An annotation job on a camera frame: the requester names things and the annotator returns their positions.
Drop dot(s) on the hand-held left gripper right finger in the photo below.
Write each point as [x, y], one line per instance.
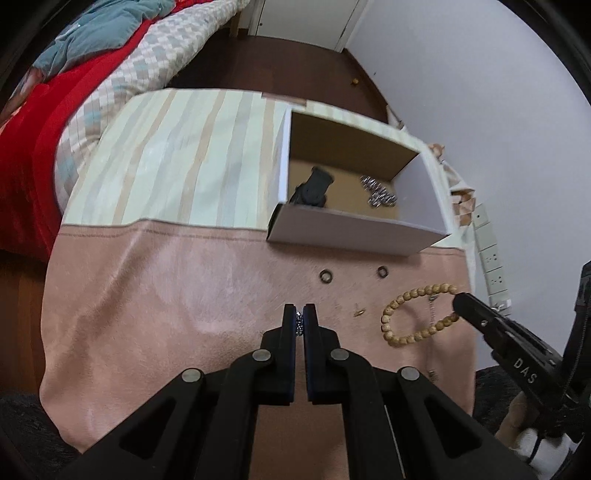
[310, 325]

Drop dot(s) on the red blanket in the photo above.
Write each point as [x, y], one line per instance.
[32, 147]

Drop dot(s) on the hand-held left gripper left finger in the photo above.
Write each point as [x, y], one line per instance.
[290, 325]

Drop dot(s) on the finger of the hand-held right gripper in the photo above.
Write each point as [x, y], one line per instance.
[471, 308]

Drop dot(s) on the wooden diamond pattern panel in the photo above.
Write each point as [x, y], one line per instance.
[461, 198]

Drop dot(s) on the white power strip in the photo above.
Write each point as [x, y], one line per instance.
[490, 263]

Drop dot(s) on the dark grey rug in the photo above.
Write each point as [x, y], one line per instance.
[27, 438]

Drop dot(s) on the checked quilt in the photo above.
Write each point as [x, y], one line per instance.
[152, 60]

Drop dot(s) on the teal blanket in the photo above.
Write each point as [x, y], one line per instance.
[92, 27]

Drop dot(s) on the white cardboard box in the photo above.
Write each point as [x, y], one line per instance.
[351, 233]

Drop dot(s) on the white door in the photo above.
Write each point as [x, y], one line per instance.
[300, 21]

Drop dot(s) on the black hair clip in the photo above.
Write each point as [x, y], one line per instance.
[315, 187]

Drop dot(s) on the pink and striped tablecloth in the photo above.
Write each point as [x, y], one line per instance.
[161, 300]

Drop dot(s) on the white cloth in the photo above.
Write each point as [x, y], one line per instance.
[524, 445]

